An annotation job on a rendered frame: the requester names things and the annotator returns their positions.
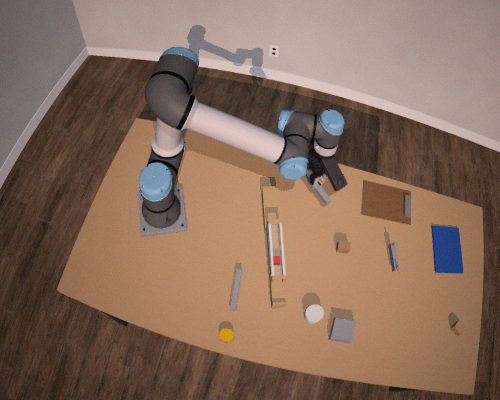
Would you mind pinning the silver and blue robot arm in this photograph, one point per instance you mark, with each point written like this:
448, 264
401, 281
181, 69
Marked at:
166, 96

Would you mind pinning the yellow short cylinder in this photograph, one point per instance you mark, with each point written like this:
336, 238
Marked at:
226, 335

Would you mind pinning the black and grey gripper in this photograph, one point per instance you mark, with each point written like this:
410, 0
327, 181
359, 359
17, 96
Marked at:
314, 163

